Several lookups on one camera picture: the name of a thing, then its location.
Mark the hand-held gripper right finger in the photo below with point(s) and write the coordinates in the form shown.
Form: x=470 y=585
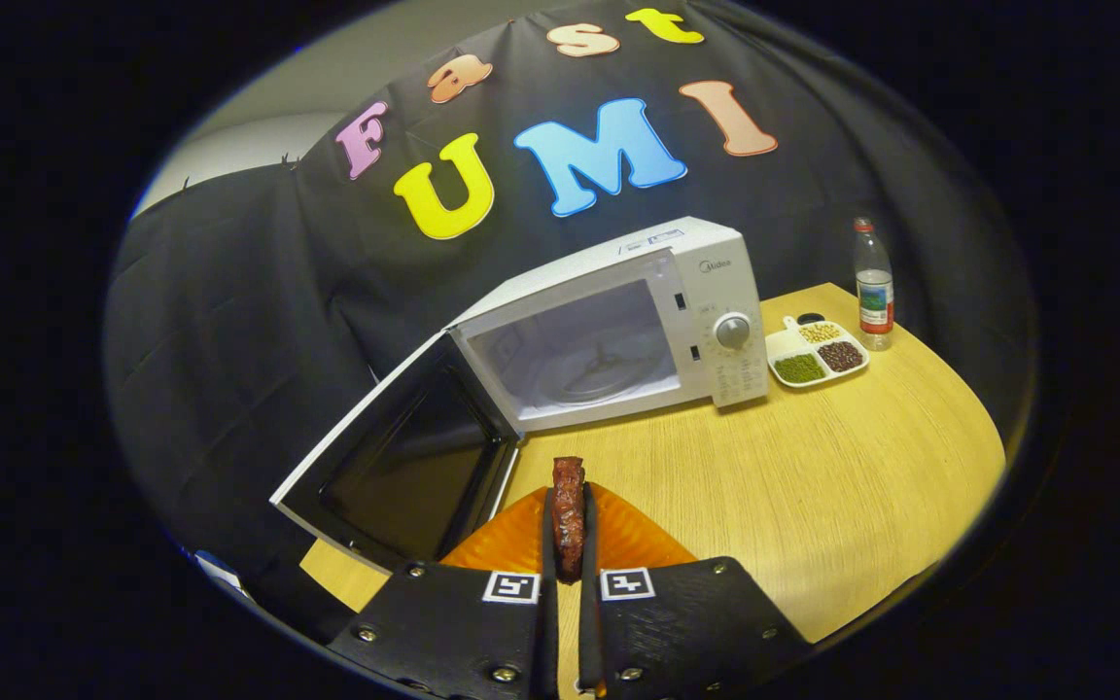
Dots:
x=589 y=632

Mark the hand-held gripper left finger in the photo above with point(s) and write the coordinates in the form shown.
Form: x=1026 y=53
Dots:
x=546 y=632

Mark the dark red meat piece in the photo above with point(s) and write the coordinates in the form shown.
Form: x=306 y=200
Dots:
x=568 y=515

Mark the white toaster oven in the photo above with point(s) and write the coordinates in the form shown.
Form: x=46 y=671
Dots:
x=706 y=292

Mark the white divided dish with beans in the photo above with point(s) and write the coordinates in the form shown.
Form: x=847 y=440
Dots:
x=801 y=368

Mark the clear plastic water bottle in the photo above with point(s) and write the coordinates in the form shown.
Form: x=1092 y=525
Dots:
x=874 y=292

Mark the black backdrop cloth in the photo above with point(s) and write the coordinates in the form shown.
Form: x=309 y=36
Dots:
x=229 y=292

